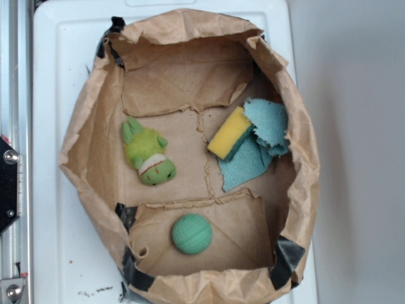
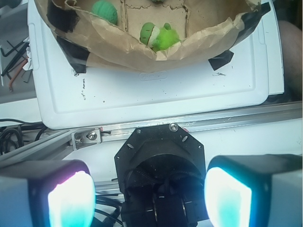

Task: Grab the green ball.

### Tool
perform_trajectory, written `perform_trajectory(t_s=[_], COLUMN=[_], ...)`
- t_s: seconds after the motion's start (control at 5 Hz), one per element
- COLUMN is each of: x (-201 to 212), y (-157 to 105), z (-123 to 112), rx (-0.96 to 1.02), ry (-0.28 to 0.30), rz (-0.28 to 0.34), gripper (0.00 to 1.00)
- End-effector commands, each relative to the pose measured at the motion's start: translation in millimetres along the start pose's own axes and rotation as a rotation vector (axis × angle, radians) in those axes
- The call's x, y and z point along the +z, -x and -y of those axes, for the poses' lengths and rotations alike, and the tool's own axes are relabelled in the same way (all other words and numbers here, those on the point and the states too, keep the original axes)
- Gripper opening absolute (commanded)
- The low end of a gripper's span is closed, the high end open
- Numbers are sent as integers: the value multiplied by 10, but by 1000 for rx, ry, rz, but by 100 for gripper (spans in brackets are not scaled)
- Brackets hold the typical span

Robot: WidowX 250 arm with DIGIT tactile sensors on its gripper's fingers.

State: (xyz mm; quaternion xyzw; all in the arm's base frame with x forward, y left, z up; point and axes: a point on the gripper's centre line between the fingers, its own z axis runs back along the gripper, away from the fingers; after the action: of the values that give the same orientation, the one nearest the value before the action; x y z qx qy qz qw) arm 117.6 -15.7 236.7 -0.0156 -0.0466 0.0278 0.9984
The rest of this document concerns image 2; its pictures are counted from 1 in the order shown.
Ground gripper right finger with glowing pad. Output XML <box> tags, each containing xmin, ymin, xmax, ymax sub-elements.
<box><xmin>204</xmin><ymin>154</ymin><xmax>303</xmax><ymax>227</ymax></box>

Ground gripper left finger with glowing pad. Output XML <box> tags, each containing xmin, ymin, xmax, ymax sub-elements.
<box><xmin>0</xmin><ymin>160</ymin><xmax>96</xmax><ymax>227</ymax></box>

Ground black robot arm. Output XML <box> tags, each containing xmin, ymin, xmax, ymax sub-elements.
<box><xmin>0</xmin><ymin>125</ymin><xmax>303</xmax><ymax>227</ymax></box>

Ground green textured ball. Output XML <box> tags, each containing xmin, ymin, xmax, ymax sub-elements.
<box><xmin>91</xmin><ymin>0</ymin><xmax>117</xmax><ymax>25</ymax></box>

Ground black hex keys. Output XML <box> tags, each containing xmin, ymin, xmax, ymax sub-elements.
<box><xmin>0</xmin><ymin>40</ymin><xmax>29</xmax><ymax>86</ymax></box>

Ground brown paper bag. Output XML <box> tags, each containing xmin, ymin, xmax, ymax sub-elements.
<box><xmin>35</xmin><ymin>0</ymin><xmax>271</xmax><ymax>73</ymax></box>

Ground green plush frog toy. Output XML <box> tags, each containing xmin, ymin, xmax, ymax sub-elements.
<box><xmin>139</xmin><ymin>22</ymin><xmax>181</xmax><ymax>52</ymax></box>

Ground aluminium extrusion rail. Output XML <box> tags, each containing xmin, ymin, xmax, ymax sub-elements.
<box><xmin>0</xmin><ymin>101</ymin><xmax>303</xmax><ymax>164</ymax></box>

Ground black cables bundle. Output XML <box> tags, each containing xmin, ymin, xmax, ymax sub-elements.
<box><xmin>0</xmin><ymin>118</ymin><xmax>48</xmax><ymax>157</ymax></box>

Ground orange wire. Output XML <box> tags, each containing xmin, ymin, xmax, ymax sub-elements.
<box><xmin>9</xmin><ymin>59</ymin><xmax>29</xmax><ymax>92</ymax></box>

